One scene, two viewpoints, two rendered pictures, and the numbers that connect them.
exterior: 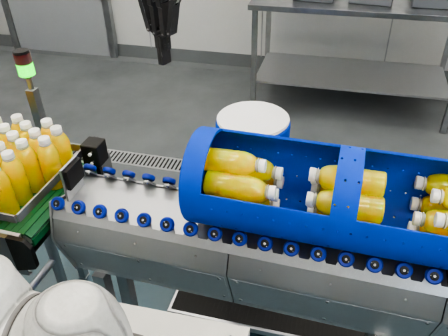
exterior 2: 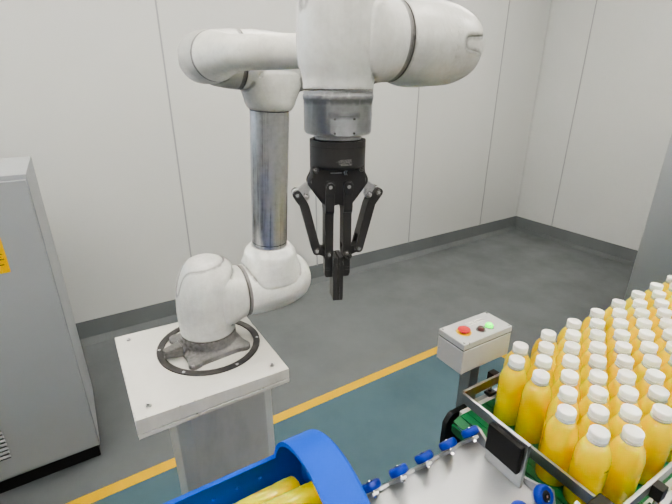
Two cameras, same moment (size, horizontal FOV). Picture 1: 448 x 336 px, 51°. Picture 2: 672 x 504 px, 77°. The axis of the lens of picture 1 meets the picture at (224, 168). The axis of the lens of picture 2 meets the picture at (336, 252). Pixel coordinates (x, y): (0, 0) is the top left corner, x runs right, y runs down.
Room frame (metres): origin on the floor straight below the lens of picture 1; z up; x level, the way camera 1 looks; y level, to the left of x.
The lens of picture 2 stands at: (1.45, -0.29, 1.77)
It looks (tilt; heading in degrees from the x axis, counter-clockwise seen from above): 22 degrees down; 133
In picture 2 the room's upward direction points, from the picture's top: straight up
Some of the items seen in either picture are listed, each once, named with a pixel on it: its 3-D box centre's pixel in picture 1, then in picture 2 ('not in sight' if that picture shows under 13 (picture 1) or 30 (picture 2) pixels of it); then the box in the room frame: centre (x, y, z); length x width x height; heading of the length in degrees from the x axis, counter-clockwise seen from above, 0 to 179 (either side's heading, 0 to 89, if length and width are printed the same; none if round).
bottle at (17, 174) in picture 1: (16, 179); (534, 407); (1.24, 0.69, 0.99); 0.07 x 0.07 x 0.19
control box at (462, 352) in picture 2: not in sight; (474, 341); (1.03, 0.78, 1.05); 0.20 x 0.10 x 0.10; 73
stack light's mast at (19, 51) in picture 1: (26, 70); not in sight; (1.70, 0.76, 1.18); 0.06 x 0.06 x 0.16
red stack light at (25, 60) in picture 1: (23, 57); not in sight; (1.70, 0.76, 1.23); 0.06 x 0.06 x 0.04
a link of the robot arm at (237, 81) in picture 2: not in sight; (207, 58); (0.52, 0.29, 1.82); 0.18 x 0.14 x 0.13; 166
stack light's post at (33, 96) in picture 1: (61, 196); not in sight; (1.70, 0.76, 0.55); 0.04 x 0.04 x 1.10; 73
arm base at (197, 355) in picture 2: not in sight; (202, 338); (0.46, 0.22, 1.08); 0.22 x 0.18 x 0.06; 82
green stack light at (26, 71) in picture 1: (25, 69); not in sight; (1.70, 0.76, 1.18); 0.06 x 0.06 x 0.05
